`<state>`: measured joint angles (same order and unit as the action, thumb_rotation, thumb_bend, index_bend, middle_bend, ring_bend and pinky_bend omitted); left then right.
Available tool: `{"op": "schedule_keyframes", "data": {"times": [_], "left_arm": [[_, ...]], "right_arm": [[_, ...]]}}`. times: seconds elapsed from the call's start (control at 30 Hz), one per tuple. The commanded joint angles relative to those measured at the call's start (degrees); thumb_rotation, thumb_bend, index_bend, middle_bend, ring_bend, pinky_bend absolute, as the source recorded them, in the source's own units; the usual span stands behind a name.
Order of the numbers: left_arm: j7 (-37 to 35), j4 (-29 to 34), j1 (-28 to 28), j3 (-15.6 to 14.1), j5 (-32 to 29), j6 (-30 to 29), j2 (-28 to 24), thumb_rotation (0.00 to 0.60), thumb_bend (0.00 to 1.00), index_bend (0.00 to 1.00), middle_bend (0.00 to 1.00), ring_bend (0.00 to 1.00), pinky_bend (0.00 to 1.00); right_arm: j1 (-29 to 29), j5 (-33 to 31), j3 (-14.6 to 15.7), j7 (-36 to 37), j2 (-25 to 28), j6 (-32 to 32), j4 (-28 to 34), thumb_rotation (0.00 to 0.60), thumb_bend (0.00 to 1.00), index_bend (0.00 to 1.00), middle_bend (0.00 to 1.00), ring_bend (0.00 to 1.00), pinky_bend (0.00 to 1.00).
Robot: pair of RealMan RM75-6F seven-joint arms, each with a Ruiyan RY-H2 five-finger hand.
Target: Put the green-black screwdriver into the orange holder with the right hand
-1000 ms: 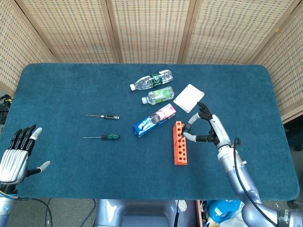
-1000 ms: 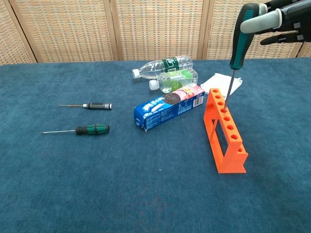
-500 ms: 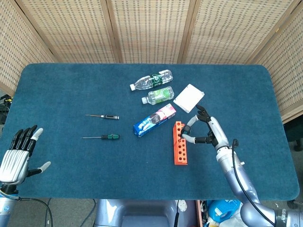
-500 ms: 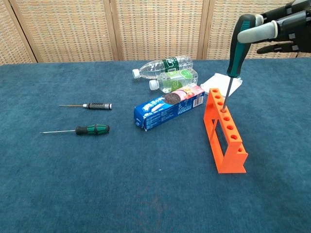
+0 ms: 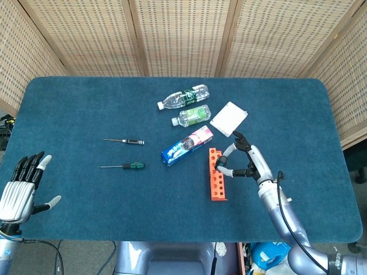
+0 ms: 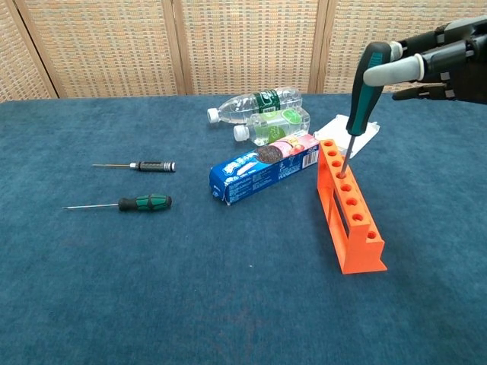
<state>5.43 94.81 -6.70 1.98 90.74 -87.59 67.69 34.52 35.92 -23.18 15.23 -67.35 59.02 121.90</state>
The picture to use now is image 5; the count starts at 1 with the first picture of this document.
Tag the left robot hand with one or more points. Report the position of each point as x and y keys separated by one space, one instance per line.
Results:
x=17 y=197

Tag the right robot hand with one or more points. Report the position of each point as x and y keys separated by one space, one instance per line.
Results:
x=259 y=163

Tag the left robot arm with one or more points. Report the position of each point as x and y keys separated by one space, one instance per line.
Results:
x=5 y=255

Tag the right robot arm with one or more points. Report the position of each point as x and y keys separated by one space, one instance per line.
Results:
x=286 y=217

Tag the orange tool rack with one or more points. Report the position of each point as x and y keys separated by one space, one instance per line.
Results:
x=218 y=189

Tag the black silver precision screwdriver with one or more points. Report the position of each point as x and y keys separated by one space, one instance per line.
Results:
x=133 y=141

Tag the black equipment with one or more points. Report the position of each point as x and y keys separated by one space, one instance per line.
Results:
x=4 y=134

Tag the blue cookie box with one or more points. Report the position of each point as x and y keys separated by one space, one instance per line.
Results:
x=186 y=146

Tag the clear bottle light green label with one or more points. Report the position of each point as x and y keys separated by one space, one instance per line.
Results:
x=192 y=116

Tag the blue white plastic container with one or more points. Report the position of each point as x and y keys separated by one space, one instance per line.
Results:
x=263 y=255

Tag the blue felt table cover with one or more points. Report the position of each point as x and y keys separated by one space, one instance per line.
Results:
x=114 y=200

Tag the clear bottle dark green label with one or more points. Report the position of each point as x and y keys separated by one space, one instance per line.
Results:
x=183 y=97

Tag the woven folding screen panel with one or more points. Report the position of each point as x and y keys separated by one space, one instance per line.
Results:
x=23 y=57
x=281 y=37
x=183 y=37
x=86 y=37
x=349 y=86

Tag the grey blue robot torso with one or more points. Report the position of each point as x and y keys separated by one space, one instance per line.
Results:
x=172 y=257

